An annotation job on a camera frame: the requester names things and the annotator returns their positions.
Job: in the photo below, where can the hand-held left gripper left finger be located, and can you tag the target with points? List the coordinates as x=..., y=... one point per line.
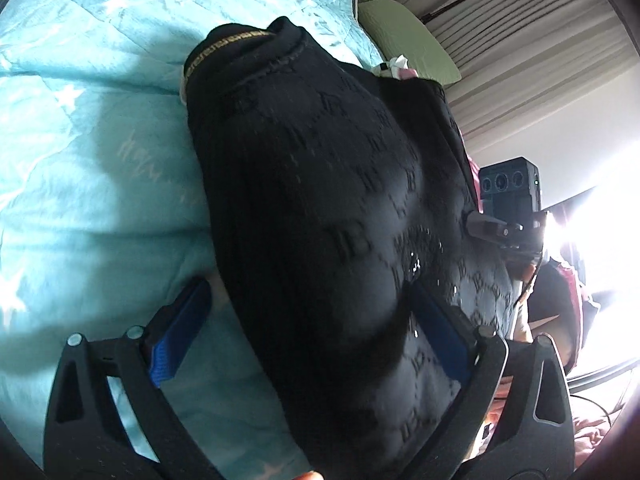
x=175, y=330

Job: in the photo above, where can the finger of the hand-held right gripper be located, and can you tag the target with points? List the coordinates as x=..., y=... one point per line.
x=492, y=225

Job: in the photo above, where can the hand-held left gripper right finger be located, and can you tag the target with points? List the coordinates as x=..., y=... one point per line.
x=440, y=330

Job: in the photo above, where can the black knit sweater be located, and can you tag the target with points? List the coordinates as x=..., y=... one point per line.
x=325, y=185

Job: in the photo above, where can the grey pleated curtain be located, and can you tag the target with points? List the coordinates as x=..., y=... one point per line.
x=525, y=70

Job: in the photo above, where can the pink garment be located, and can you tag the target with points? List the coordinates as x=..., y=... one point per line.
x=407, y=74

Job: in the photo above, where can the white garment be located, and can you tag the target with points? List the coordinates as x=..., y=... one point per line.
x=398, y=62

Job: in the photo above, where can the large green pillow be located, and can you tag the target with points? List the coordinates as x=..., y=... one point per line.
x=405, y=35

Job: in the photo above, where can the pink crumpled cloth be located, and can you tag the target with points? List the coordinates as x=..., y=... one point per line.
x=597, y=432

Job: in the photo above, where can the turquoise star quilt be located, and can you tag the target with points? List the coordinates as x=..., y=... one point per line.
x=100, y=135

